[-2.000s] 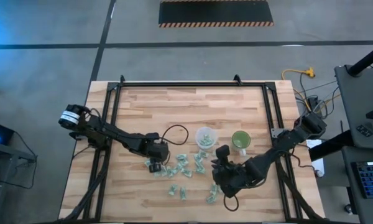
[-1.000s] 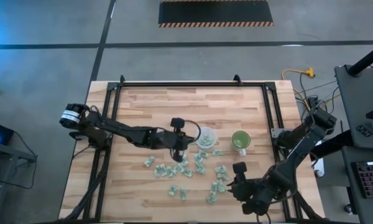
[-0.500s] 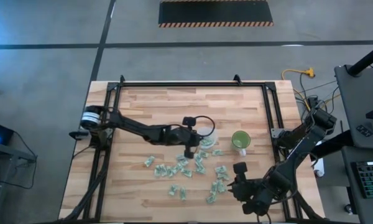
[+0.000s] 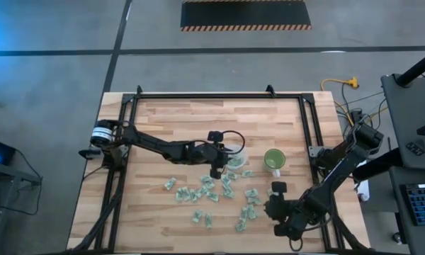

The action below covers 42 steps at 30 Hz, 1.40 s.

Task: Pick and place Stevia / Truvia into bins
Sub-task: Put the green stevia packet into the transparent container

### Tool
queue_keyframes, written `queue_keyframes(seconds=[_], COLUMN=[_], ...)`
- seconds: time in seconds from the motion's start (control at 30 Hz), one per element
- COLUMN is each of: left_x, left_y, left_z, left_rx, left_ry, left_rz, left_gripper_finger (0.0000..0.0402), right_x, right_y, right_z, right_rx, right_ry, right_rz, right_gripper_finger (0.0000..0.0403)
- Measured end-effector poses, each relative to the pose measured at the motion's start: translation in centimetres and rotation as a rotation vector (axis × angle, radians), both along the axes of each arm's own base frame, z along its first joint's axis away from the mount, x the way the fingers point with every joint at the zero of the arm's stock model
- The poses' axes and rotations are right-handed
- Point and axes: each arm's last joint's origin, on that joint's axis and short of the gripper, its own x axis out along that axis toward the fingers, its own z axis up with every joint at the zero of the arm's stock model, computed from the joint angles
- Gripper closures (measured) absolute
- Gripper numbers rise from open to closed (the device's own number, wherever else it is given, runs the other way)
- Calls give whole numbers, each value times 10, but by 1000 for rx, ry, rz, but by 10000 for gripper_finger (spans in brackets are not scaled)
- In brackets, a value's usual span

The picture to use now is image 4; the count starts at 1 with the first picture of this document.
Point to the black table clamp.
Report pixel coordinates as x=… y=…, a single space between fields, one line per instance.
x=269 y=89
x=139 y=89

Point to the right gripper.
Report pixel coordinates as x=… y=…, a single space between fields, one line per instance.
x=281 y=212

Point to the black caster wheel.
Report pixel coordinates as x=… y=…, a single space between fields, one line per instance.
x=396 y=238

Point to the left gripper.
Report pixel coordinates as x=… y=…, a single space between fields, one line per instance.
x=214 y=156

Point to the white desk foot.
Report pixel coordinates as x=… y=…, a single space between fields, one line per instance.
x=364 y=189

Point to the black bracket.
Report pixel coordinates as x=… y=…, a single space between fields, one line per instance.
x=88 y=153

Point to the grey metal stand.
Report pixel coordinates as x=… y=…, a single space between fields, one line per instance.
x=7 y=173

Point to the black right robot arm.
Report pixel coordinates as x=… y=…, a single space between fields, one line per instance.
x=327 y=189

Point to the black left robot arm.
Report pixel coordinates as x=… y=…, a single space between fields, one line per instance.
x=152 y=143

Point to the black power strip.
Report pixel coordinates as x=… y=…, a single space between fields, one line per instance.
x=356 y=115

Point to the clear plastic cup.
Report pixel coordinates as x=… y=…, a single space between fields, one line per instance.
x=240 y=162

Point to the grey desk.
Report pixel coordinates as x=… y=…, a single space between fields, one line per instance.
x=396 y=198
x=407 y=113

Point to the green stevia packet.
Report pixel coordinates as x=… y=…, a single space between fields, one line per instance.
x=213 y=197
x=251 y=193
x=179 y=195
x=193 y=195
x=186 y=194
x=271 y=193
x=206 y=178
x=209 y=185
x=235 y=162
x=229 y=194
x=254 y=201
x=248 y=173
x=197 y=216
x=232 y=175
x=200 y=192
x=240 y=226
x=227 y=186
x=225 y=179
x=170 y=183
x=252 y=212
x=208 y=220
x=244 y=212

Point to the black desk leg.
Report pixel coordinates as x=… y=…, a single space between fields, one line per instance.
x=375 y=168

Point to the backlit black keyboard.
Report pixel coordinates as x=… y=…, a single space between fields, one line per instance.
x=423 y=205

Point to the hazard-striped black floor mat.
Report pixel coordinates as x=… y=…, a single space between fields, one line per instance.
x=244 y=14

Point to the green ceramic mug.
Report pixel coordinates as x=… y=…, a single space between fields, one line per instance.
x=274 y=158

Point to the black aluminium frame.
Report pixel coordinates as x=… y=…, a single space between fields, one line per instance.
x=216 y=95

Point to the small black device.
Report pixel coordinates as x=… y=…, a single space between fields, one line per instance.
x=415 y=148

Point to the black computer with blue light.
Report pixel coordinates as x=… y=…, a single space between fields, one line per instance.
x=3 y=150

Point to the black pole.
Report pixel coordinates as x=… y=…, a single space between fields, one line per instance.
x=418 y=67

